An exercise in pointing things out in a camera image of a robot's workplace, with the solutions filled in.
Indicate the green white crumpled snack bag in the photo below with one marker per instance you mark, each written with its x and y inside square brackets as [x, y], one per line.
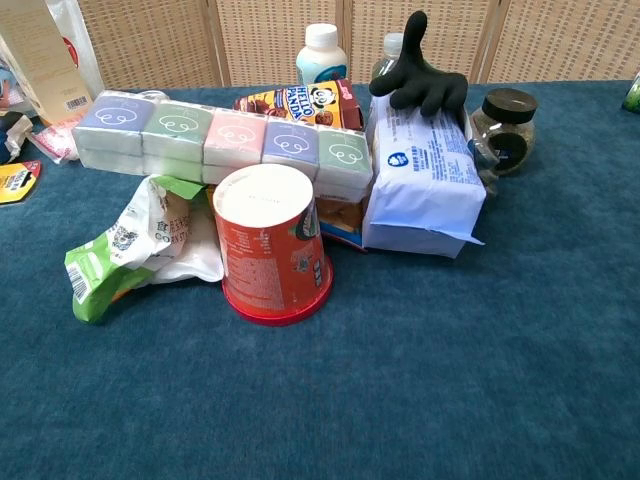
[145, 235]

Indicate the orange blue snack packet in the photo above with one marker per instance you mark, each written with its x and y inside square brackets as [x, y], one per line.
[342, 217]

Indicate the red instant noodle cup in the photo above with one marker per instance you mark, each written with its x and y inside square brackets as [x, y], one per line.
[265, 240]

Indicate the Hello Panda biscuit box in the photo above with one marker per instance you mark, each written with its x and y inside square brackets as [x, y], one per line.
[300, 102]

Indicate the woven wicker folding screen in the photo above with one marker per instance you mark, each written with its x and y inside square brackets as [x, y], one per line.
[550, 40]

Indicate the pastel tissue multipack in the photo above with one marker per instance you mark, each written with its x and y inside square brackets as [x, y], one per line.
[235, 137]

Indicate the yellow and red snack package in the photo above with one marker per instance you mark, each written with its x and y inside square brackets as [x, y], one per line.
[15, 182]

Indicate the white milk drink bottle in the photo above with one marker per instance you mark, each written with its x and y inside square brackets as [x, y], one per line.
[321, 57]

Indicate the red white small packet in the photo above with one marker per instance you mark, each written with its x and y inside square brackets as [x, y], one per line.
[55, 142]

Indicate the white blue printed bag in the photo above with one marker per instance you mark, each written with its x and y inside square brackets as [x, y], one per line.
[425, 185]

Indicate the beige paper carton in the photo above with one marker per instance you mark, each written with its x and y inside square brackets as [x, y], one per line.
[40, 60]

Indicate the glass jar black lid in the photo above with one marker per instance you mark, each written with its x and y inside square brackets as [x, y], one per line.
[507, 132]

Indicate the crumpled white paper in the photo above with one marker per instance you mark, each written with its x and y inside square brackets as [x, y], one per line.
[17, 135]

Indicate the clear bottle white cap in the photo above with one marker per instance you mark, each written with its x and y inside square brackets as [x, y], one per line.
[387, 57]

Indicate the black rubber glove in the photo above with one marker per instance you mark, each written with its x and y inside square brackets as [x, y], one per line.
[425, 80]

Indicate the green bottle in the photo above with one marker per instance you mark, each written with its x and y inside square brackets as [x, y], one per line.
[632, 92]

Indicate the blue velvet tablecloth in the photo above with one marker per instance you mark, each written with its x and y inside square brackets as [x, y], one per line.
[320, 390]

